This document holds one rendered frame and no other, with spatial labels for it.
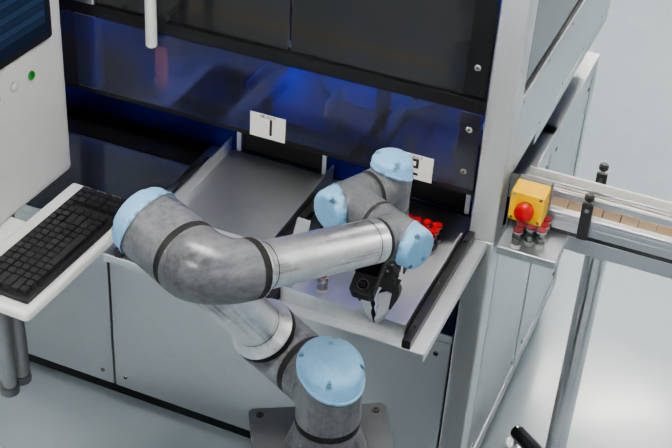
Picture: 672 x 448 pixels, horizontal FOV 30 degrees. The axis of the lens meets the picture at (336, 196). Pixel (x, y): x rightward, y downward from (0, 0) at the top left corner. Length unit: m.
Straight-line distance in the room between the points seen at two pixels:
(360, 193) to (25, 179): 0.98
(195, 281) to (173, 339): 1.44
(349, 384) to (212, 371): 1.17
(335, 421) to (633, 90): 3.34
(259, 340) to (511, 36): 0.77
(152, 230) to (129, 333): 1.47
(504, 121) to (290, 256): 0.77
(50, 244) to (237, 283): 0.96
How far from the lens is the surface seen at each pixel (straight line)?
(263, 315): 2.12
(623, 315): 4.02
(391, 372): 2.99
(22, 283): 2.63
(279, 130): 2.73
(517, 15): 2.42
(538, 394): 3.67
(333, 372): 2.12
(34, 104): 2.81
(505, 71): 2.47
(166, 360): 3.31
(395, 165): 2.18
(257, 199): 2.75
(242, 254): 1.83
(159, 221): 1.87
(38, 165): 2.89
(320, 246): 1.93
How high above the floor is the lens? 2.43
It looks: 34 degrees down
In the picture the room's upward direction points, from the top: 4 degrees clockwise
